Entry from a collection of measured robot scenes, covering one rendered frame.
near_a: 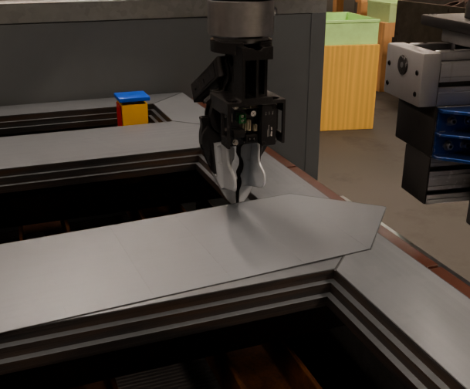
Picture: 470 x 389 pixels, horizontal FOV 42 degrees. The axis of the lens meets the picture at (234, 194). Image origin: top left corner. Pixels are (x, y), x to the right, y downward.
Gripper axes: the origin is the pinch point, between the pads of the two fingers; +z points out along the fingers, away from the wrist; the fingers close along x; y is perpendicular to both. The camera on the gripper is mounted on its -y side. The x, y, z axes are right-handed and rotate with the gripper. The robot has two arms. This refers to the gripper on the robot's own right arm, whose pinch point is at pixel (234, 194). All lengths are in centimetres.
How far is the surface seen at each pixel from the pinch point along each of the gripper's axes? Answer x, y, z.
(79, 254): -20.9, 8.6, 0.8
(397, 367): 1.6, 34.5, 2.9
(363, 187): 142, -187, 86
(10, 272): -27.9, 10.3, 0.8
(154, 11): 7, -69, -17
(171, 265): -12.3, 14.4, 0.7
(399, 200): 150, -166, 86
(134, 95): -2.6, -48.5, -3.1
